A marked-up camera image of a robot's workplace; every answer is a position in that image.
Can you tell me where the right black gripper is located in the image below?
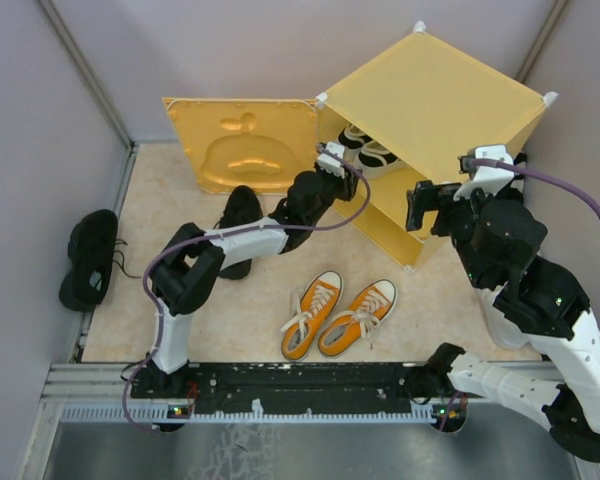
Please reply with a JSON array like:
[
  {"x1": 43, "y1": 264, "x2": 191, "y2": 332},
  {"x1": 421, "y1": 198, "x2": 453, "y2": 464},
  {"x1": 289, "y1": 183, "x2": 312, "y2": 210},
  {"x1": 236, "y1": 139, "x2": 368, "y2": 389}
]
[{"x1": 404, "y1": 178, "x2": 504, "y2": 287}]

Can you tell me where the black white sneaker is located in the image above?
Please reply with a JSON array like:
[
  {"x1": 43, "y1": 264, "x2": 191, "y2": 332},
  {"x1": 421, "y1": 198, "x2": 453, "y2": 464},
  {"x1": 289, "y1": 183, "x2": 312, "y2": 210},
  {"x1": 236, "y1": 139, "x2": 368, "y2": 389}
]
[
  {"x1": 337, "y1": 124, "x2": 372, "y2": 150},
  {"x1": 355, "y1": 141, "x2": 406, "y2": 180}
]

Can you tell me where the black chunky shoe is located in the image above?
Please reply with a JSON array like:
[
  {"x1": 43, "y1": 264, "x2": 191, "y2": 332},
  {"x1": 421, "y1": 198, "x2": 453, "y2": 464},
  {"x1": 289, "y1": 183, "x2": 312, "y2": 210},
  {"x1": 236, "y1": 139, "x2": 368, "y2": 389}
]
[
  {"x1": 215, "y1": 185, "x2": 263, "y2": 280},
  {"x1": 59, "y1": 209, "x2": 118, "y2": 312}
]

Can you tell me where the yellow cabinet door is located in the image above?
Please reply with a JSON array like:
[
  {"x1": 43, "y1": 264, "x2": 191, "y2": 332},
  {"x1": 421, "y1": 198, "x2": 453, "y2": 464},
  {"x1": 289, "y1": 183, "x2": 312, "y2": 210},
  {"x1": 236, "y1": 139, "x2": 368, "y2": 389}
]
[{"x1": 162, "y1": 97, "x2": 318, "y2": 194}]

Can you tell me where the yellow shoe cabinet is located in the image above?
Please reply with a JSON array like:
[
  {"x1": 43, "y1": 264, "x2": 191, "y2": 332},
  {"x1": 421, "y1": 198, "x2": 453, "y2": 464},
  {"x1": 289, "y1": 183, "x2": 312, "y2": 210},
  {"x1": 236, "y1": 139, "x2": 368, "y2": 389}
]
[{"x1": 316, "y1": 24, "x2": 549, "y2": 269}]

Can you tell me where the orange canvas sneaker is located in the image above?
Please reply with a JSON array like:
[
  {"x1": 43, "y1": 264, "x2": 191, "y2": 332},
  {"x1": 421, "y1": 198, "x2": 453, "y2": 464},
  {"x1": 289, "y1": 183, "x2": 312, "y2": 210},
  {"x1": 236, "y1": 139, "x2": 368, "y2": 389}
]
[
  {"x1": 317, "y1": 279, "x2": 398, "y2": 358},
  {"x1": 280, "y1": 271, "x2": 343, "y2": 362}
]

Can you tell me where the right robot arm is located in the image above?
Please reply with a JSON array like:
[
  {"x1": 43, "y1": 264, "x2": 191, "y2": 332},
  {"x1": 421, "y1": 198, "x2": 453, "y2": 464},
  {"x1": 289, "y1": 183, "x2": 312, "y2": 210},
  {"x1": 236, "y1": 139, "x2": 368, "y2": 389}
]
[{"x1": 406, "y1": 180, "x2": 600, "y2": 464}]

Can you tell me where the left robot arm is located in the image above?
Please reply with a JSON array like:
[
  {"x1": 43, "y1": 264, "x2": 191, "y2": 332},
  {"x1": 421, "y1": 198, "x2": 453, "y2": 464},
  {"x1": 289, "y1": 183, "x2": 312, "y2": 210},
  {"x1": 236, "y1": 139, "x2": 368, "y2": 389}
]
[{"x1": 127, "y1": 165, "x2": 369, "y2": 398}]

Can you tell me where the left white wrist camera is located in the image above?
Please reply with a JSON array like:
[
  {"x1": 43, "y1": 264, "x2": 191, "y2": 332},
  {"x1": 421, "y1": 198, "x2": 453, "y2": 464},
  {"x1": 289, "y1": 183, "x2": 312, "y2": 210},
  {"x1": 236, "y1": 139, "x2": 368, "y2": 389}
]
[{"x1": 316, "y1": 142, "x2": 348, "y2": 179}]

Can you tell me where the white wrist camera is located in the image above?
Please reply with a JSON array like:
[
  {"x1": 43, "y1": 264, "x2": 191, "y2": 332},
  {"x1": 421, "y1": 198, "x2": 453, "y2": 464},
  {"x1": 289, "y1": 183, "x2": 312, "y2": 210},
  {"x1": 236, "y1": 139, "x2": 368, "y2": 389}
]
[
  {"x1": 316, "y1": 142, "x2": 348, "y2": 179},
  {"x1": 454, "y1": 144, "x2": 514, "y2": 201}
]

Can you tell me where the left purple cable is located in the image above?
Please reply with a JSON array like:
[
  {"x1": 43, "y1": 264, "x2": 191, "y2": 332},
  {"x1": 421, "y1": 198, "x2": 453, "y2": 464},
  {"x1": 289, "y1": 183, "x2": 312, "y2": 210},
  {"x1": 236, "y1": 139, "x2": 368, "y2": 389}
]
[{"x1": 121, "y1": 144, "x2": 372, "y2": 433}]

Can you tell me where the purple cable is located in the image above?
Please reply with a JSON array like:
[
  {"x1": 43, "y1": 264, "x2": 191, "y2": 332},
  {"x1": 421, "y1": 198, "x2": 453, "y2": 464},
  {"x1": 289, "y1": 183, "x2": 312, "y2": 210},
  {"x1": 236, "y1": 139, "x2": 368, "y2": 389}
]
[
  {"x1": 474, "y1": 159, "x2": 600, "y2": 381},
  {"x1": 121, "y1": 144, "x2": 372, "y2": 433}
]

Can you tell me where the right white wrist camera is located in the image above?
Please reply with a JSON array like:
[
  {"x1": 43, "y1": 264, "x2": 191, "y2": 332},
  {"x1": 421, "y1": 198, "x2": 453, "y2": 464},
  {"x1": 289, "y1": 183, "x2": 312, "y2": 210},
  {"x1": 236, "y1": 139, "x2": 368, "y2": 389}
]
[{"x1": 454, "y1": 144, "x2": 514, "y2": 201}]

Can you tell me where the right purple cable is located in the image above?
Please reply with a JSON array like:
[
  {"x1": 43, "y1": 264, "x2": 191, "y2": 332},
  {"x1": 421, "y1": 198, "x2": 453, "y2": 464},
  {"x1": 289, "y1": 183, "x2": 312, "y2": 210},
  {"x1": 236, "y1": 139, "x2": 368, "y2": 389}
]
[{"x1": 474, "y1": 159, "x2": 600, "y2": 381}]

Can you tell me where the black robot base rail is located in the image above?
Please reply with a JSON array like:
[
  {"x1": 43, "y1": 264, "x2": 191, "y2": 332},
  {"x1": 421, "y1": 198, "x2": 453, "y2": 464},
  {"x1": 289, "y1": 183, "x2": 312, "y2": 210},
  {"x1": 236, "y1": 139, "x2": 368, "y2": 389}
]
[{"x1": 127, "y1": 361, "x2": 487, "y2": 433}]

